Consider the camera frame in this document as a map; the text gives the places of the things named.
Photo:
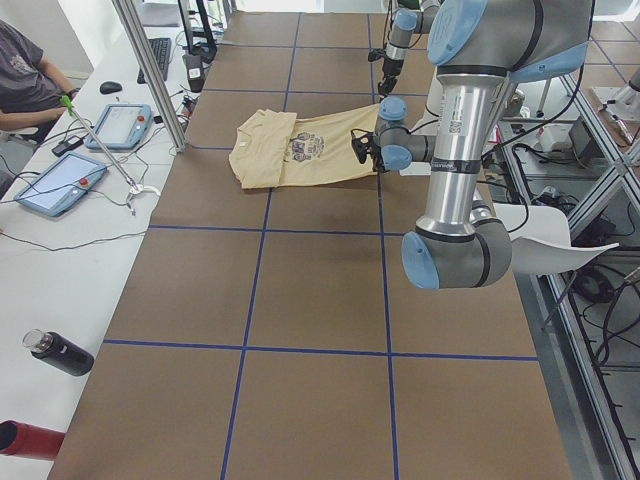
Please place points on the red cylinder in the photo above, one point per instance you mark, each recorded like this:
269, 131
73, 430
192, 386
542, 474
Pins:
29, 441

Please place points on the black computer mouse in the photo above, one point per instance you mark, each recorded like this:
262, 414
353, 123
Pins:
109, 87

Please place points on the near blue teach pendant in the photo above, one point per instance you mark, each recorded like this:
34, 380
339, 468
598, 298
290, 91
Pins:
62, 185

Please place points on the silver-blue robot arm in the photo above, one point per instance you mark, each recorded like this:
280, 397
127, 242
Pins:
405, 23
481, 50

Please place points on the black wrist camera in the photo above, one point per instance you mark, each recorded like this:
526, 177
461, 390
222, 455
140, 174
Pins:
361, 144
376, 54

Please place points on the seated person grey shirt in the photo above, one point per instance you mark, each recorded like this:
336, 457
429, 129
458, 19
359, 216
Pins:
31, 85

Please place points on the cream long-sleeve printed shirt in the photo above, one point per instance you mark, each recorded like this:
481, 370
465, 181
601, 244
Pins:
277, 149

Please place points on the metal rod green tip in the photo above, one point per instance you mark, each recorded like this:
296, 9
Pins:
136, 188

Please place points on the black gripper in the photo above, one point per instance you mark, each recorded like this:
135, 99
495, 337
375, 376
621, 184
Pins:
389, 69
376, 159

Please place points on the black keyboard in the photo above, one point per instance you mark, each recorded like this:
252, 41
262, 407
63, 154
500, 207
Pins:
161, 50

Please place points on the black water bottle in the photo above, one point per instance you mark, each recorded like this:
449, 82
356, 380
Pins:
59, 352

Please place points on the far blue teach pendant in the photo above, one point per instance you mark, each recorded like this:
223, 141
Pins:
123, 126

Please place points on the white plastic chair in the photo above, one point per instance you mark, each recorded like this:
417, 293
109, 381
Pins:
542, 246

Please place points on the blue teach pendant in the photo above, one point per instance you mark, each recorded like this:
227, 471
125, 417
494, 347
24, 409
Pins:
62, 185
123, 126

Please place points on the aluminium frame post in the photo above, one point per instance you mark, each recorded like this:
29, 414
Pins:
131, 23

